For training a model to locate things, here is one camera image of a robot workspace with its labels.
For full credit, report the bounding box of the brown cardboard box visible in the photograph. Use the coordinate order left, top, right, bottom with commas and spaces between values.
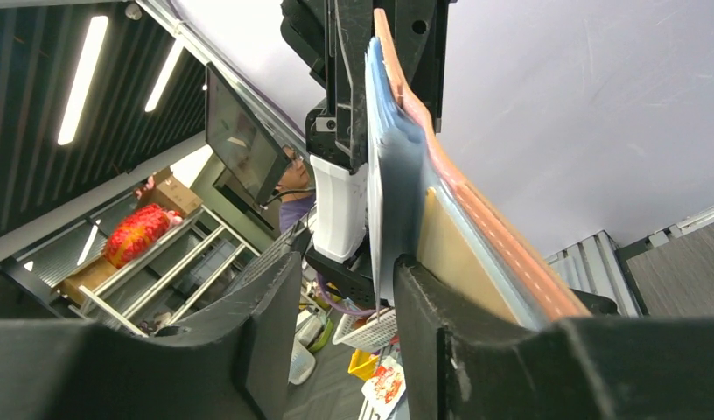
136, 167, 203, 218

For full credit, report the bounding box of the light blue card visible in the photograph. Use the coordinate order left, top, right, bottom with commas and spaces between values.
365, 38, 549, 330

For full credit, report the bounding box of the tan leather card holder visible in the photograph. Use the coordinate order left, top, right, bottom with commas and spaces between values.
373, 8, 592, 321

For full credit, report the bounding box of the gold credit card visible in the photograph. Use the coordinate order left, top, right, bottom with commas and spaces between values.
416, 187, 517, 324

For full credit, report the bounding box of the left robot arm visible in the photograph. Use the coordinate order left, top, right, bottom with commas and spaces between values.
280, 1, 449, 310

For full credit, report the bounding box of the metal storage shelf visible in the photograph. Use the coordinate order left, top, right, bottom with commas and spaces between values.
57, 206, 260, 336

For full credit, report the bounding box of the red gold festive bag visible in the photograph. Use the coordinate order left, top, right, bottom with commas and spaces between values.
103, 203, 184, 269

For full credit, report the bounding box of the black monitor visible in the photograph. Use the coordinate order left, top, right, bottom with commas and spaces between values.
206, 63, 290, 206

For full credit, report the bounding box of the red white snack packet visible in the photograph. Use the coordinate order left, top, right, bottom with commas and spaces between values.
361, 356, 406, 419

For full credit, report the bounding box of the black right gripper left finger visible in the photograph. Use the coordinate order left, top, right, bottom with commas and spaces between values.
0, 252, 301, 419

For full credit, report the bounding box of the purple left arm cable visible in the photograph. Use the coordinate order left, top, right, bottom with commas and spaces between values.
315, 272, 378, 319

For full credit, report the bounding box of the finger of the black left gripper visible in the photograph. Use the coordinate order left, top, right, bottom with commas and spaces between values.
386, 0, 450, 132
325, 1, 373, 172

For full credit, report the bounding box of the black computer keyboard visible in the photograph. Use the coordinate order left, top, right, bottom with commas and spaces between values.
223, 223, 297, 297

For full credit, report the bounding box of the white perforated basket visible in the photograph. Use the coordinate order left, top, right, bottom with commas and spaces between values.
332, 308, 397, 353

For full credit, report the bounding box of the person in purple shirt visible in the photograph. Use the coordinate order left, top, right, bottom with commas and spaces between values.
276, 145, 316, 234

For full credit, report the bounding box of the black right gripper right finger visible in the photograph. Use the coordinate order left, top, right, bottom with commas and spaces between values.
394, 255, 714, 419

